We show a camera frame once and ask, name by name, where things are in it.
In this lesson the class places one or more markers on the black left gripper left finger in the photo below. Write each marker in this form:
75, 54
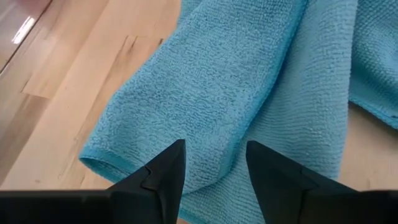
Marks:
140, 202

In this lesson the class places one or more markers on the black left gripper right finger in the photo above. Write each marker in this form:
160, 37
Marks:
295, 202

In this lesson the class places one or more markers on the turquoise microfibre cloth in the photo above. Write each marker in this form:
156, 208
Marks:
217, 77

